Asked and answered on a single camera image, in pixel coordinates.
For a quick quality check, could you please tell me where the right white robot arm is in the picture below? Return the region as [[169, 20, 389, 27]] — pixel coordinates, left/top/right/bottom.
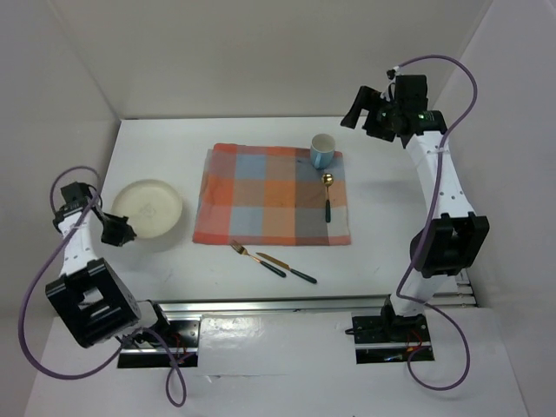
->
[[341, 75, 490, 343]]

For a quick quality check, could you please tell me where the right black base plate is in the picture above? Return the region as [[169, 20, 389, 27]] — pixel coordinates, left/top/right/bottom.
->
[[344, 314, 434, 364]]

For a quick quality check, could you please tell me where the right aluminium rail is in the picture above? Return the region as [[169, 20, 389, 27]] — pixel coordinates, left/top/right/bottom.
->
[[431, 270, 477, 308]]

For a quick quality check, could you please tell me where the front aluminium rail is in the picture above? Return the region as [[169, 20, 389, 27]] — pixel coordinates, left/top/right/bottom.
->
[[142, 295, 387, 316]]

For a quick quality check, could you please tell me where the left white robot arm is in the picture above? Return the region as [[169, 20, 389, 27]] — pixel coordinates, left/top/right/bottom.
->
[[45, 182, 142, 348]]

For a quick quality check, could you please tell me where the blue white mug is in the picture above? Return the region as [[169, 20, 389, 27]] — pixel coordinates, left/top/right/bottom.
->
[[310, 134, 335, 169]]

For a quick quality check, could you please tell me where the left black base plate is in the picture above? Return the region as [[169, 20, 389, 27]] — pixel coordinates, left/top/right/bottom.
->
[[117, 317, 201, 369]]

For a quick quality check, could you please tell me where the gold knife dark handle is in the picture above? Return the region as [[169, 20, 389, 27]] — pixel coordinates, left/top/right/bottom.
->
[[256, 252, 318, 285]]

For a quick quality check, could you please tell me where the gold fork dark handle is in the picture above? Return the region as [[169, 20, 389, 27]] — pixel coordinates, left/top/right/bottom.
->
[[230, 241, 286, 278]]

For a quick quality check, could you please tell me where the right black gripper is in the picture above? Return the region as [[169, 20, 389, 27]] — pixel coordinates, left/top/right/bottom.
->
[[341, 85, 403, 142]]

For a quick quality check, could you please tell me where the cream round plate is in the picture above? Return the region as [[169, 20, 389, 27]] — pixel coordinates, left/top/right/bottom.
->
[[111, 179, 183, 239]]

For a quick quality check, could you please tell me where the orange grey checked placemat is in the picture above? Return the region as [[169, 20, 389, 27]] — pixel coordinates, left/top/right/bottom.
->
[[192, 143, 351, 246]]

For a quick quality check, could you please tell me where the aluminium rail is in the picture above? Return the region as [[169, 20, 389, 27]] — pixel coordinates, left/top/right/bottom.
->
[[142, 295, 387, 316], [431, 270, 477, 308]]

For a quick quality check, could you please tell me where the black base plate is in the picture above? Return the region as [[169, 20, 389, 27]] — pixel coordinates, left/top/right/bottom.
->
[[117, 317, 201, 369], [344, 314, 434, 364]]

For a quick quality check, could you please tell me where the gold spoon dark handle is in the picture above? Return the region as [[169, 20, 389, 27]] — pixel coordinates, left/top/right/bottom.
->
[[321, 173, 334, 223]]

